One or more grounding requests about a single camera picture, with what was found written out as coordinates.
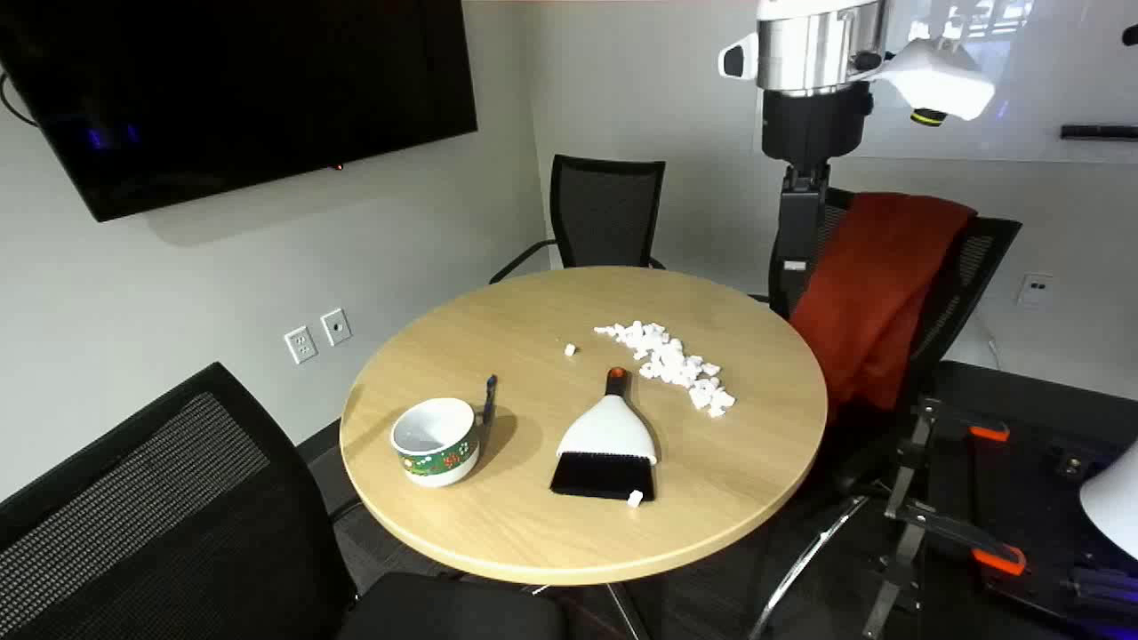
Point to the white wall outlet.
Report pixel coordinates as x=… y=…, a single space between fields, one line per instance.
x=334 y=325
x=299 y=346

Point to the white dome object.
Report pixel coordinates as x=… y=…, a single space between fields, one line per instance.
x=1114 y=504

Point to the black wall television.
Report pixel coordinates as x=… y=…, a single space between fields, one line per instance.
x=235 y=84

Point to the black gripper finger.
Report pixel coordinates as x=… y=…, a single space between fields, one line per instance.
x=812 y=272
x=784 y=272

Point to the black mesh office chair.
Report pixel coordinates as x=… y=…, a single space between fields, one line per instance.
x=607 y=209
x=178 y=535

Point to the small dark bowl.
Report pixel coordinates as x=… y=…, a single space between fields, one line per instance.
x=447 y=456

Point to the pile of white pieces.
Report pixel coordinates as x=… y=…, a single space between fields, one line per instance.
x=678 y=364

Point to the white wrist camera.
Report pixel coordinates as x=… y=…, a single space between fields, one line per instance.
x=945 y=77

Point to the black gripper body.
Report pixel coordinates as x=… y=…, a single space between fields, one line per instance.
x=814 y=127

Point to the black whiteboard tray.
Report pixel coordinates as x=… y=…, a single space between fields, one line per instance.
x=1097 y=133

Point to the black chair with chrome legs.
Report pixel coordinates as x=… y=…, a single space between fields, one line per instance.
x=982 y=255

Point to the small dark utensil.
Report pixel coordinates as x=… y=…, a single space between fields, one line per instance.
x=490 y=401

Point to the red cloth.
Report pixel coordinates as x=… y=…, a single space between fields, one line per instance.
x=876 y=286

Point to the single white piece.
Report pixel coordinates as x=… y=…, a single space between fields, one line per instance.
x=569 y=351
x=638 y=500

